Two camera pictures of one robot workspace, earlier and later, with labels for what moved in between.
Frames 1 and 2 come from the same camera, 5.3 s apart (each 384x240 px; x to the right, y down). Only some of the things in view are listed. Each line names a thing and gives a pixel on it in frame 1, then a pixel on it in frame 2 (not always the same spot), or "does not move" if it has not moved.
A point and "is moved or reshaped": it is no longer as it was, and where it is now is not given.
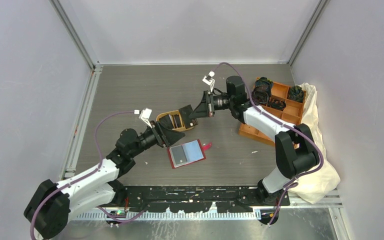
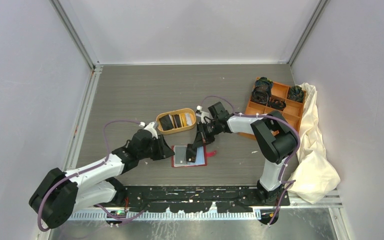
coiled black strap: x=277 y=104 does not move
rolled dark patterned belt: x=263 y=83 does not move
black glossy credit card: x=185 y=112 → x=191 y=153
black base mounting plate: x=196 y=198 does not move
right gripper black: x=204 y=110 → x=200 y=141
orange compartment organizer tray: x=292 y=113 does not move
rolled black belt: x=261 y=94 does not move
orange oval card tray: x=173 y=120 does not move
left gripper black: x=165 y=136 → x=164 y=150
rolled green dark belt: x=295 y=93 does not move
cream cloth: x=325 y=180 does not move
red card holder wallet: x=187 y=153 is moved or reshaped
